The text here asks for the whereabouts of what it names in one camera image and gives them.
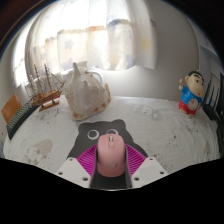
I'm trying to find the large white conch shell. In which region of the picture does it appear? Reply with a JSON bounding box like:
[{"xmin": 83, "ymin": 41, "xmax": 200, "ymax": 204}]
[{"xmin": 64, "ymin": 62, "xmax": 112, "ymax": 121}]

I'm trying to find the black router with antennas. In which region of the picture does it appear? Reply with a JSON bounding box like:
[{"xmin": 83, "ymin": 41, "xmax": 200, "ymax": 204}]
[{"xmin": 201, "ymin": 73, "xmax": 224, "ymax": 124}]

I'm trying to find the cartoon boy figurine clock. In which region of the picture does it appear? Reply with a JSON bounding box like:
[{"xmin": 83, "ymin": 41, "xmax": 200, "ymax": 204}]
[{"xmin": 178, "ymin": 69, "xmax": 206, "ymax": 116}]

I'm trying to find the white printed tablecloth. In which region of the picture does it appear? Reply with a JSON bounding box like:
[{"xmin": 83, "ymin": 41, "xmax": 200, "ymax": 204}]
[{"xmin": 2, "ymin": 94, "xmax": 223, "ymax": 192}]

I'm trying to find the orange wooden chair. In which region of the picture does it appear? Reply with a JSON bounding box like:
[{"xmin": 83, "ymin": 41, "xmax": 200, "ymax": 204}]
[{"xmin": 0, "ymin": 93, "xmax": 23, "ymax": 125}]

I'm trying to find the white star-print curtain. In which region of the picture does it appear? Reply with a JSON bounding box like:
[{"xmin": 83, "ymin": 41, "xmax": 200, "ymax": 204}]
[{"xmin": 13, "ymin": 0, "xmax": 158, "ymax": 88}]

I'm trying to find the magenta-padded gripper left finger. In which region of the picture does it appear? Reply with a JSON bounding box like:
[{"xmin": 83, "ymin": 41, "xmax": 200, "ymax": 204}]
[{"xmin": 55, "ymin": 144, "xmax": 99, "ymax": 189}]

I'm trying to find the pink computer mouse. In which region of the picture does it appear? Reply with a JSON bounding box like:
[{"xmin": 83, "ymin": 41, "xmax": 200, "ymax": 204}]
[{"xmin": 96, "ymin": 133, "xmax": 128, "ymax": 178}]

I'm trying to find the black computer keyboard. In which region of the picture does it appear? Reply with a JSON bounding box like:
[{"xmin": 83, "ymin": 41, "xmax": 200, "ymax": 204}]
[{"xmin": 5, "ymin": 98, "xmax": 36, "ymax": 140}]

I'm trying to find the wooden model sailing ship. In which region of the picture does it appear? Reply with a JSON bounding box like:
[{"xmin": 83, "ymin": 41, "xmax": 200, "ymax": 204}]
[{"xmin": 26, "ymin": 63, "xmax": 67, "ymax": 112}]

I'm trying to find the dark grey cat-shaped mouse pad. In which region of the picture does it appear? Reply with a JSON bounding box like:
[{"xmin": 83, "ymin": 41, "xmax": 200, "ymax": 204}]
[{"xmin": 66, "ymin": 118, "xmax": 148, "ymax": 168}]

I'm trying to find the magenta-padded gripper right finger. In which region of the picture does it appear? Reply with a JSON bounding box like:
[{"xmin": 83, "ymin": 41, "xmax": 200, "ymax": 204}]
[{"xmin": 124, "ymin": 143, "xmax": 168, "ymax": 189}]

